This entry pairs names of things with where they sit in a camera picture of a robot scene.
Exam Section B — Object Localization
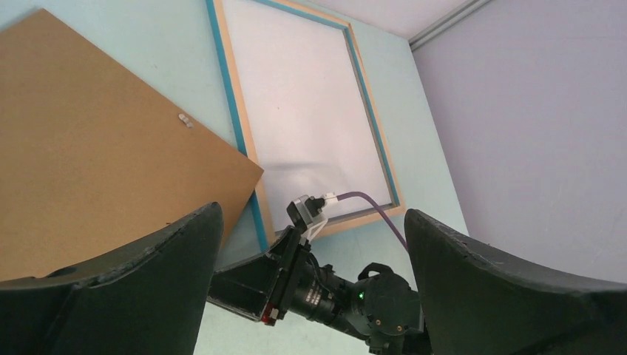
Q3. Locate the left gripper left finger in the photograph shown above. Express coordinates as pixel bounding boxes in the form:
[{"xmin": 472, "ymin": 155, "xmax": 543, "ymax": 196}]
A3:
[{"xmin": 1, "ymin": 203, "xmax": 223, "ymax": 354}]

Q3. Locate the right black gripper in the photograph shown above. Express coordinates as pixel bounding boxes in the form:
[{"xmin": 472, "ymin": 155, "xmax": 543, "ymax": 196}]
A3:
[{"xmin": 207, "ymin": 226, "xmax": 424, "ymax": 354}]

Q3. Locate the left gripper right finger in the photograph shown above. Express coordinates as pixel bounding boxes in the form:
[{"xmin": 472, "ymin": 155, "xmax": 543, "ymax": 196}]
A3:
[{"xmin": 404, "ymin": 209, "xmax": 626, "ymax": 354}]

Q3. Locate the brown cardboard backing board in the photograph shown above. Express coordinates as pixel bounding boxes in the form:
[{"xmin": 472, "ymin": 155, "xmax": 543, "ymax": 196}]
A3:
[{"xmin": 1, "ymin": 10, "xmax": 262, "ymax": 280}]

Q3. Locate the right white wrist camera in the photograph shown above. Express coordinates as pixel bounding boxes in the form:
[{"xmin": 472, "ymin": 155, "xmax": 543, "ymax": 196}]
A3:
[{"xmin": 286, "ymin": 193, "xmax": 339, "ymax": 242}]

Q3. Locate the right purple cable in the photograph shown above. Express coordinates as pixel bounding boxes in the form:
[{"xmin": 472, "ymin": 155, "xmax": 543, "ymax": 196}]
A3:
[{"xmin": 335, "ymin": 191, "xmax": 409, "ymax": 251}]

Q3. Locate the aluminium rail frame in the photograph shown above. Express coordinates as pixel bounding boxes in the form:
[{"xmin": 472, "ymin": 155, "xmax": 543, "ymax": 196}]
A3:
[{"xmin": 408, "ymin": 0, "xmax": 492, "ymax": 52}]

